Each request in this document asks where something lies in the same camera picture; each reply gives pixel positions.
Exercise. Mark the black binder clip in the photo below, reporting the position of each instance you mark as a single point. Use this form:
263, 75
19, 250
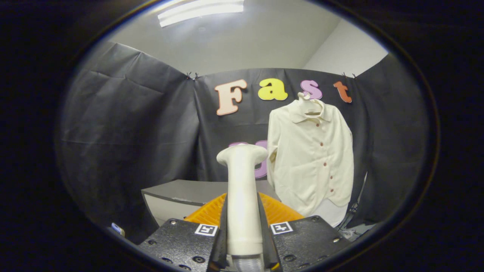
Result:
192, 76

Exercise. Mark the cream button-up shirt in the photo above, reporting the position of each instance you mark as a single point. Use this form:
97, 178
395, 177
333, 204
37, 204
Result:
306, 162

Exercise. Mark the white hanging cloth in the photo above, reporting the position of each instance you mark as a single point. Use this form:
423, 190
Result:
332, 213

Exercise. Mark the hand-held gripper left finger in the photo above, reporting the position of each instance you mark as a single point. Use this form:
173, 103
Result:
221, 251

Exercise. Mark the ceiling light panel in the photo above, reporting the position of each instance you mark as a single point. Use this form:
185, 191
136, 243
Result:
200, 9

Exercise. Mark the cream white garment steamer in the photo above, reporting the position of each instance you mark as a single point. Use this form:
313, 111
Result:
242, 196

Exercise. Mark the black backdrop cloth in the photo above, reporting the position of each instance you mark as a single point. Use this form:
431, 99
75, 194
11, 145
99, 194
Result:
124, 132

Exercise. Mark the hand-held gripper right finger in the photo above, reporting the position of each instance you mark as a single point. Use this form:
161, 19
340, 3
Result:
269, 251

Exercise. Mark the white clothes hanger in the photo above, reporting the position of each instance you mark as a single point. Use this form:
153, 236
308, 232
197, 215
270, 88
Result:
312, 109

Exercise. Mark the small blue white object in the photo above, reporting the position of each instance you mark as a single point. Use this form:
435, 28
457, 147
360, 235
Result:
117, 228

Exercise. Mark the grey cabinet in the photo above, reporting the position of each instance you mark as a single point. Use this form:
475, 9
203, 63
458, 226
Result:
181, 189

